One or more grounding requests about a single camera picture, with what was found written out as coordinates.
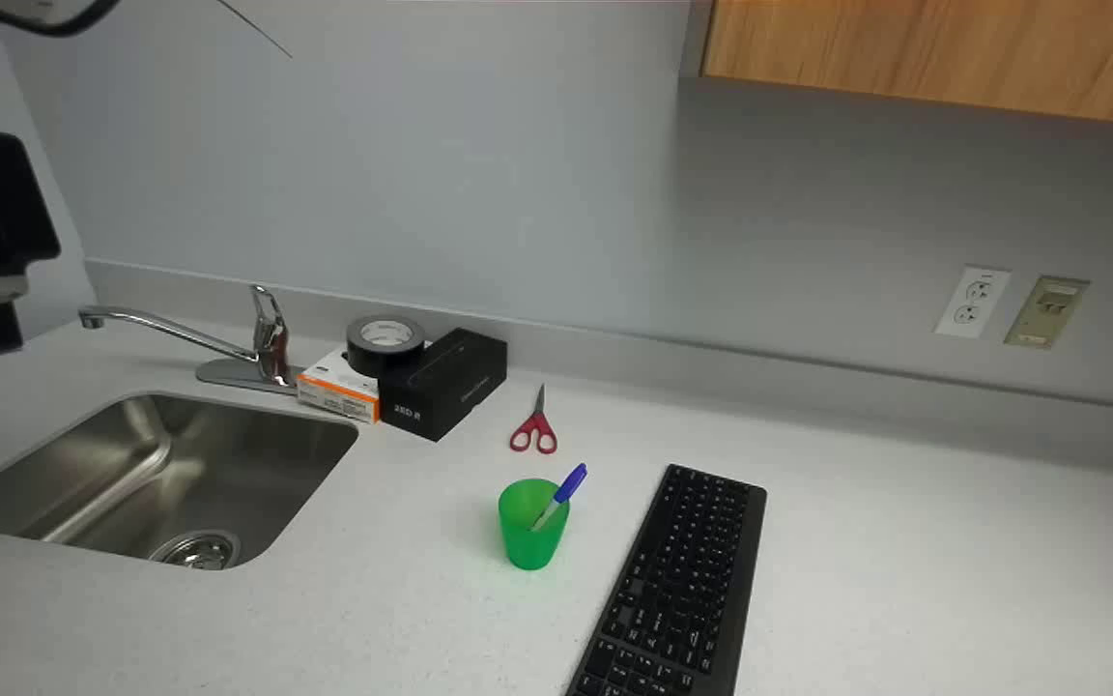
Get orange and white box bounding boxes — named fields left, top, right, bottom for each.
left=288, top=358, right=387, bottom=424

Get black tape roll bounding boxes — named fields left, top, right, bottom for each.
left=343, top=311, right=431, bottom=377

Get wooden wall cabinet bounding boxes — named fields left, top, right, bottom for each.
left=695, top=0, right=1113, bottom=135

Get black cardboard box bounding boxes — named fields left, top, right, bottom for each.
left=376, top=323, right=513, bottom=444

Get stainless steel sink basin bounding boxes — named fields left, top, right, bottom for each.
left=0, top=390, right=361, bottom=574

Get black computer keyboard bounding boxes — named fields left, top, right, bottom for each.
left=561, top=460, right=772, bottom=696

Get chrome sink faucet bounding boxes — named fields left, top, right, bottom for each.
left=72, top=282, right=297, bottom=393

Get green plastic cup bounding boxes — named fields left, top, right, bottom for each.
left=494, top=476, right=574, bottom=574

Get red handled scissors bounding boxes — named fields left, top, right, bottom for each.
left=504, top=377, right=565, bottom=460

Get thin black cable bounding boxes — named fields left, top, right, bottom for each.
left=215, top=0, right=297, bottom=60

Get beige wall plate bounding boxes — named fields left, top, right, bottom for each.
left=1000, top=270, right=1093, bottom=350

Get white wall power outlet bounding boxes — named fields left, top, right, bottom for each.
left=931, top=262, right=1013, bottom=345

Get blue capped marker pen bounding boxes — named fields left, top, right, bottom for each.
left=528, top=460, right=592, bottom=532

